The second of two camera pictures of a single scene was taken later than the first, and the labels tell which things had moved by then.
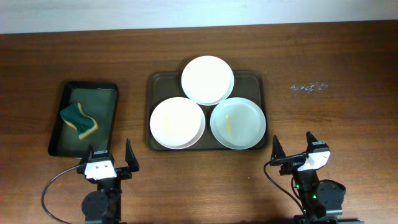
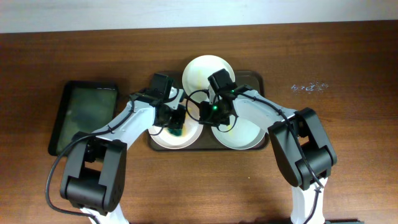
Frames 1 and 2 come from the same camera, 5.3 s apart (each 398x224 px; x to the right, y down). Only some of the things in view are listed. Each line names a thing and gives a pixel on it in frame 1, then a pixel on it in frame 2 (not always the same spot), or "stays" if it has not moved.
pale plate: (238, 123) stays
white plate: (177, 123) stays
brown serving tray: (165, 84) stays
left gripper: (132, 162) -> (180, 121)
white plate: (208, 80) stays
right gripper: (277, 152) -> (205, 118)
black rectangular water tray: (97, 101) stays
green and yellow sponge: (83, 124) -> (178, 132)
